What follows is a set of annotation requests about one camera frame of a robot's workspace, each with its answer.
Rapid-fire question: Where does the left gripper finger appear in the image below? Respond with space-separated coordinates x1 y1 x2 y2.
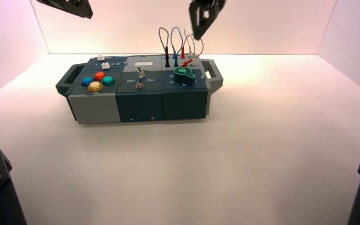
71 0 93 15
36 0 93 19

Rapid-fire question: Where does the red banana plug wire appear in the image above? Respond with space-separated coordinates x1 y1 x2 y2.
180 33 205 68

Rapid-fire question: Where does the blue banana plug wire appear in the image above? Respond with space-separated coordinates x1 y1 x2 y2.
171 26 184 68

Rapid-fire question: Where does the teal push button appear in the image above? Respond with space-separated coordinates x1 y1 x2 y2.
101 76 116 87

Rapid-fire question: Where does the green rotary knob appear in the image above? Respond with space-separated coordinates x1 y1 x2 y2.
173 67 196 85

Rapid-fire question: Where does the grey and teal control box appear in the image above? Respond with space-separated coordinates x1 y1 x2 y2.
55 55 224 125

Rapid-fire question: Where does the yellow push button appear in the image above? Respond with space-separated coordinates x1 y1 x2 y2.
87 81 105 92

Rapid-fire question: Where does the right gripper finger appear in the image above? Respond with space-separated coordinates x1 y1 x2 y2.
202 0 226 38
188 1 204 40

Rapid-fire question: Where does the white banana plug wire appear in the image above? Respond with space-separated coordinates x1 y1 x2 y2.
184 28 197 68

